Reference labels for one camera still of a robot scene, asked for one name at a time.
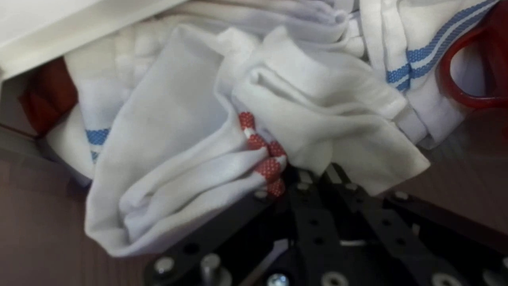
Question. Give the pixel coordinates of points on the white shelf cabinet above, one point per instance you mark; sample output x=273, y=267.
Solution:
x=42, y=25

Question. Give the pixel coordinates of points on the brown red object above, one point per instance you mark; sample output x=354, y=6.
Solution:
x=49, y=95

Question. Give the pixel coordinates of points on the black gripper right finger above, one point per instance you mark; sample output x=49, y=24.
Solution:
x=381, y=232

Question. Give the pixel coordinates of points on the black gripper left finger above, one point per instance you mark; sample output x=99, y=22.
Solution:
x=223, y=238

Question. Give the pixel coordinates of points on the red plastic object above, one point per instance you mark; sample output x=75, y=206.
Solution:
x=500, y=47

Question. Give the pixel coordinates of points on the white towel with red lines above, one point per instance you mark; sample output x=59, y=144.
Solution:
x=175, y=132

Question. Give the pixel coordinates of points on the white towel with blue stripes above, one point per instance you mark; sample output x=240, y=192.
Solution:
x=423, y=32
x=132, y=47

